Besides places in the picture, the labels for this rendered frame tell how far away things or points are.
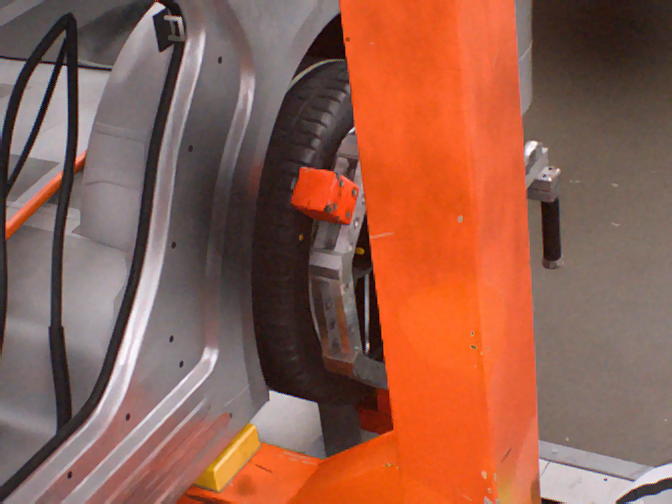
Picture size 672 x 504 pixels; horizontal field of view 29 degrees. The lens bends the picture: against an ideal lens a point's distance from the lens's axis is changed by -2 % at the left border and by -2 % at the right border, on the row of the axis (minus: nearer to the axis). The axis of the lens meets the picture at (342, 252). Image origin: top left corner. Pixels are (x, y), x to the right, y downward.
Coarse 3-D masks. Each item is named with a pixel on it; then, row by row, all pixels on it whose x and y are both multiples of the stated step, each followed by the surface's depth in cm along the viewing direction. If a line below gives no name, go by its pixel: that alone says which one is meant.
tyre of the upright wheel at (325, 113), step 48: (288, 96) 235; (336, 96) 232; (288, 144) 228; (336, 144) 232; (288, 192) 225; (288, 240) 224; (288, 288) 227; (288, 336) 230; (288, 384) 241; (336, 384) 248
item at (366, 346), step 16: (352, 128) 237; (368, 240) 261; (368, 256) 259; (352, 272) 251; (368, 272) 257; (368, 288) 257; (368, 304) 259; (368, 320) 260; (368, 336) 261; (368, 352) 260
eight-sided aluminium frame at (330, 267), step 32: (352, 160) 228; (320, 224) 227; (352, 224) 225; (320, 256) 225; (352, 256) 227; (320, 288) 228; (352, 288) 229; (320, 320) 232; (352, 320) 231; (352, 352) 233; (384, 384) 247
